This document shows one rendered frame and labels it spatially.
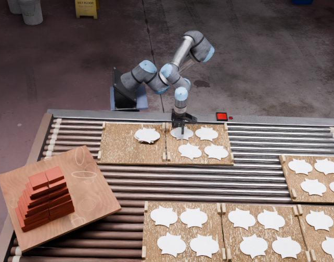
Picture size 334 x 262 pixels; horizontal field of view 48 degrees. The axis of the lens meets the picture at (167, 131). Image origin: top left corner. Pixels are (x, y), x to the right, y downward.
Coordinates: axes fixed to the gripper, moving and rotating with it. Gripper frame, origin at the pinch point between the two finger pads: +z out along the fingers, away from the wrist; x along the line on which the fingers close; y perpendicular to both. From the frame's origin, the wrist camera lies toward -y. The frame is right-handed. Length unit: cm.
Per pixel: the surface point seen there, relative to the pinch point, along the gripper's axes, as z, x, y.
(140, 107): 6.3, -34.3, 28.0
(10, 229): -2, 71, 91
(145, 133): -3.3, 3.5, 23.8
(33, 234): -11, 79, 76
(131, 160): 0.0, 23.2, 31.9
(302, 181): 2, 39, -69
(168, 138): 0.4, 4.2, 8.8
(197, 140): 0.8, 5.5, -9.7
